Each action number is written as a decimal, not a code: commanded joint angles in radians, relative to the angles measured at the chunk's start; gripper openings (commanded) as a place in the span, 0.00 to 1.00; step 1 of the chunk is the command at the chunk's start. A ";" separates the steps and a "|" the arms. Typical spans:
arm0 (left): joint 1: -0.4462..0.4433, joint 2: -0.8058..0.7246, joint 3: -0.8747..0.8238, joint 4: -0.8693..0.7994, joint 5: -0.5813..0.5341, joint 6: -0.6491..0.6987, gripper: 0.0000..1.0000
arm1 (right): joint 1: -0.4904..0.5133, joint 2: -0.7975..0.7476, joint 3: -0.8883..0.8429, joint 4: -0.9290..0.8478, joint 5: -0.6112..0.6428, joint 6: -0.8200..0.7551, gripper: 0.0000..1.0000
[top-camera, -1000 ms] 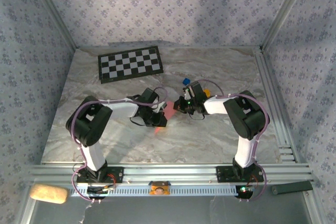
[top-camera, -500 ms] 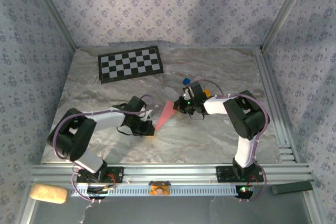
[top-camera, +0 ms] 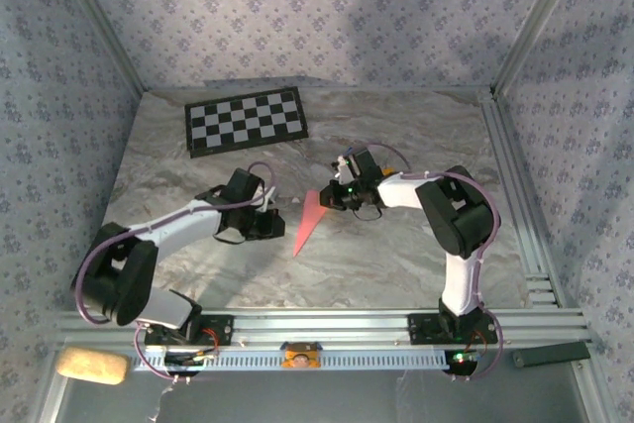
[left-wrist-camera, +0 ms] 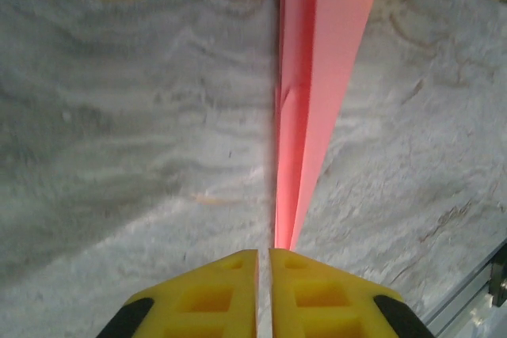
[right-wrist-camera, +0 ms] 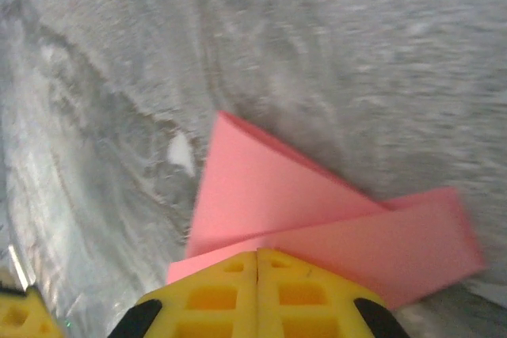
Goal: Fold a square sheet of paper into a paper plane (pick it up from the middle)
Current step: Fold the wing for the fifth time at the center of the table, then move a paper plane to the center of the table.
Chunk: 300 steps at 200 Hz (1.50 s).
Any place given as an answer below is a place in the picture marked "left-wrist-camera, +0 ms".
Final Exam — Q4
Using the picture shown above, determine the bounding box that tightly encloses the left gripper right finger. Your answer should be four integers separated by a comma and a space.
269, 248, 431, 338

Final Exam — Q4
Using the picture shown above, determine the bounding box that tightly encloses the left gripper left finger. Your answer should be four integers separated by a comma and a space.
96, 249, 259, 338

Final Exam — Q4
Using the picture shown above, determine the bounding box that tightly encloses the pink paper sheet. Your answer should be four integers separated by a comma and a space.
272, 0, 387, 250

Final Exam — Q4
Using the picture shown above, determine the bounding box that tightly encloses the long aluminium base rail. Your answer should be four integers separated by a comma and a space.
421, 234, 507, 338

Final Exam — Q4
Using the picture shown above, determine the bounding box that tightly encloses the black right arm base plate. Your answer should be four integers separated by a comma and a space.
490, 261, 507, 308

